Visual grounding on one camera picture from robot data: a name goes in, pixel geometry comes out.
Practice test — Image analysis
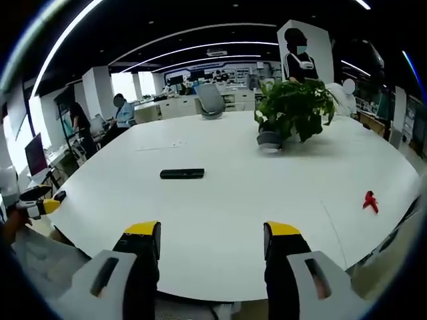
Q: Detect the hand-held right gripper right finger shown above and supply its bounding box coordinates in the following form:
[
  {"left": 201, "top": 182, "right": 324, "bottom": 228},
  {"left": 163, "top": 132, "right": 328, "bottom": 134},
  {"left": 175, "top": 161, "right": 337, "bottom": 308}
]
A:
[{"left": 263, "top": 221, "right": 371, "bottom": 320}]

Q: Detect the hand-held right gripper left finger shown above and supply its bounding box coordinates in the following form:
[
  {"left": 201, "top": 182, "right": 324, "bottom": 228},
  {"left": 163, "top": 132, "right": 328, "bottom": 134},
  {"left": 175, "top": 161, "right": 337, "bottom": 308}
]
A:
[{"left": 57, "top": 220, "right": 161, "bottom": 320}]

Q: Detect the black remote control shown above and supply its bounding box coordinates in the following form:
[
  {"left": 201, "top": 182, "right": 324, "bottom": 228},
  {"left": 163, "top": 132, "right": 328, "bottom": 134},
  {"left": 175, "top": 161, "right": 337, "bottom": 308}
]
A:
[{"left": 159, "top": 168, "right": 205, "bottom": 180}]

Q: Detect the person's left hand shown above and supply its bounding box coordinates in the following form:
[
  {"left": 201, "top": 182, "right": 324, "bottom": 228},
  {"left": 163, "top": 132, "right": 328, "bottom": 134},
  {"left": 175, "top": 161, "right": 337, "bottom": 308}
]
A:
[{"left": 0, "top": 206, "right": 34, "bottom": 247}]

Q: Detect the computer monitor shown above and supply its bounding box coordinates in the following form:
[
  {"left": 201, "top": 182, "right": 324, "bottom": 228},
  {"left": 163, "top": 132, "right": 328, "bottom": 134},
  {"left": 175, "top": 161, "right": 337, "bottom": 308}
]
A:
[{"left": 24, "top": 132, "right": 49, "bottom": 177}]

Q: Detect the red small object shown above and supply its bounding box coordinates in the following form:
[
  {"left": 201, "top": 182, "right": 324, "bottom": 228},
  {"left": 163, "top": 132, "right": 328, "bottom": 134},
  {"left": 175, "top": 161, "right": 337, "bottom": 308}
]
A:
[{"left": 362, "top": 190, "right": 380, "bottom": 215}]

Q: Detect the grey plant pot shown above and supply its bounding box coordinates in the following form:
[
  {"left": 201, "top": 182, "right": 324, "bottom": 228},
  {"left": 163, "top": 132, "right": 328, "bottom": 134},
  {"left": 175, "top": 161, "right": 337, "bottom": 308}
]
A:
[{"left": 256, "top": 129, "right": 283, "bottom": 150}]

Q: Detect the green potted plant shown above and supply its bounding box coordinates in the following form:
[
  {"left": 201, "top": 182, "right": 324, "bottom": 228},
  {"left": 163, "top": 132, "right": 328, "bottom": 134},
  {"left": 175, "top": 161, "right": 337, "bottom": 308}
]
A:
[{"left": 254, "top": 79, "right": 338, "bottom": 143}]

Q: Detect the white cabinet row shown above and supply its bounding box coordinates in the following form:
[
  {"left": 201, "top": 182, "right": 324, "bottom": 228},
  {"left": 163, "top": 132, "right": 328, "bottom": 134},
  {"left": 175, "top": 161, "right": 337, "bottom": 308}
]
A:
[{"left": 133, "top": 87, "right": 258, "bottom": 125}]

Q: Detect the grey office chair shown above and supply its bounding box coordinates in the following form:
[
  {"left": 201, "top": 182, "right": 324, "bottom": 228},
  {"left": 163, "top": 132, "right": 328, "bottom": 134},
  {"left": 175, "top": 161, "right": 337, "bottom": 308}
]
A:
[{"left": 193, "top": 85, "right": 227, "bottom": 120}]

